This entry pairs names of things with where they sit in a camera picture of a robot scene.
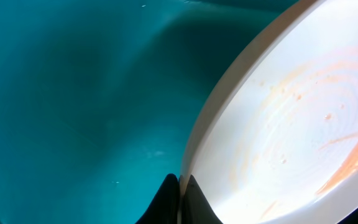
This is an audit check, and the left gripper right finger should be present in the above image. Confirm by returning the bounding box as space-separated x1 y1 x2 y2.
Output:
181 175 223 224

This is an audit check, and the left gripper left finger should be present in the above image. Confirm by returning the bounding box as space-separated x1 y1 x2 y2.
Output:
136 174 179 224

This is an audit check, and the white plate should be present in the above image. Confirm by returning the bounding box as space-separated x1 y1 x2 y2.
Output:
180 0 358 223

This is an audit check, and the teal plastic serving tray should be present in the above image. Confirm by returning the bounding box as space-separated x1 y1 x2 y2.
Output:
0 0 291 223

